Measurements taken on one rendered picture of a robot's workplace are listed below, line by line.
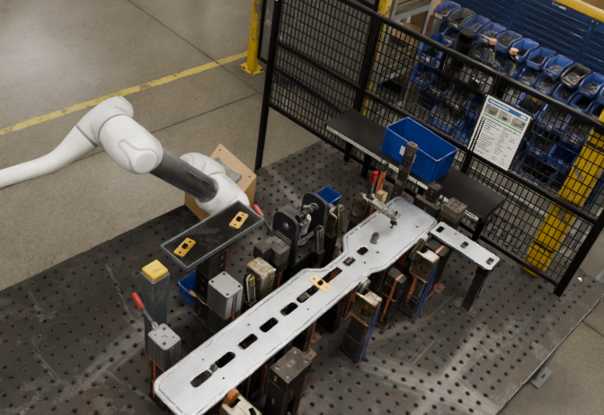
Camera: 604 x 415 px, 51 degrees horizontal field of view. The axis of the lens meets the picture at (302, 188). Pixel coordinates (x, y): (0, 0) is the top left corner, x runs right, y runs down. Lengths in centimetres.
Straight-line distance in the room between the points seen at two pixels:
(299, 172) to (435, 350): 121
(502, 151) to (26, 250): 260
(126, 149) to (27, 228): 198
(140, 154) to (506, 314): 172
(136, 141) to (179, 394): 80
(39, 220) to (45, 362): 166
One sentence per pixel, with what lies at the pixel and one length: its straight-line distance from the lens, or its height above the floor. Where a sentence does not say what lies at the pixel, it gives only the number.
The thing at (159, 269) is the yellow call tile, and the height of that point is 116.
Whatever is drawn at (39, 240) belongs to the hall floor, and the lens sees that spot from 393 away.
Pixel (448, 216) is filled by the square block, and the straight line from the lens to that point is 278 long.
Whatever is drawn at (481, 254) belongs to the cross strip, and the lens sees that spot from 269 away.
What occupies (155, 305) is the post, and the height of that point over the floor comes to 101.
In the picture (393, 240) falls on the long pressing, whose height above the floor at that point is 100.
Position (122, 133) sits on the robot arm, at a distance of 213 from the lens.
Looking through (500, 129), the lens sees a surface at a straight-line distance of 286.
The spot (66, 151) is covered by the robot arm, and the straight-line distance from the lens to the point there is 228.
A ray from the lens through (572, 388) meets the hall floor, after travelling 381.
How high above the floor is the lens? 275
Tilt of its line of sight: 40 degrees down
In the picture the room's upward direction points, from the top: 10 degrees clockwise
